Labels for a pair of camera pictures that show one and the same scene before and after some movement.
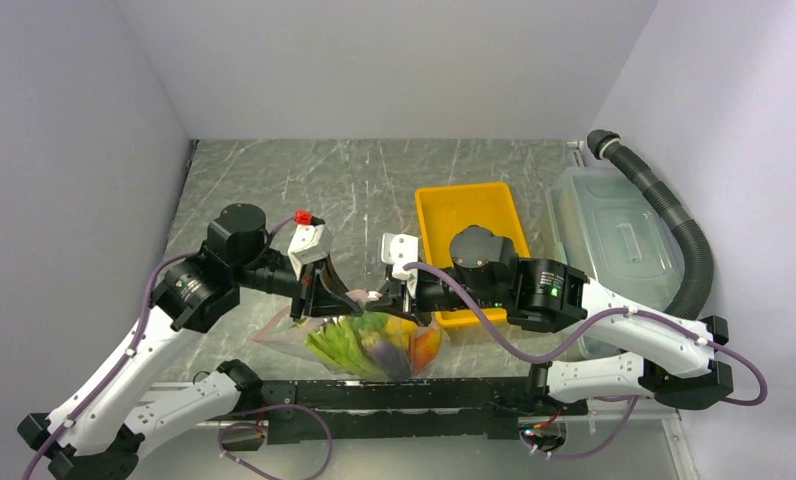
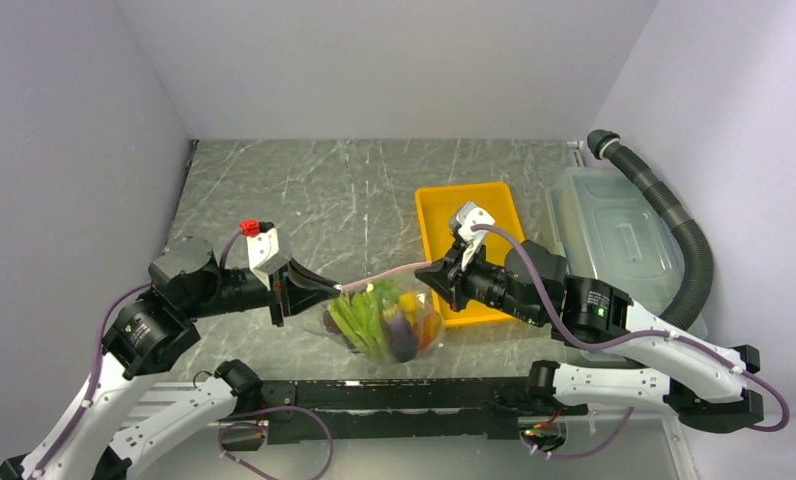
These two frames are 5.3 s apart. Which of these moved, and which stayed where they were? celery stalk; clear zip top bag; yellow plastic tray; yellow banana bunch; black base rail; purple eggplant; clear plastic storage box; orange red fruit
Moved: celery stalk; yellow banana bunch; orange red fruit; purple eggplant; clear zip top bag
Stayed: black base rail; clear plastic storage box; yellow plastic tray
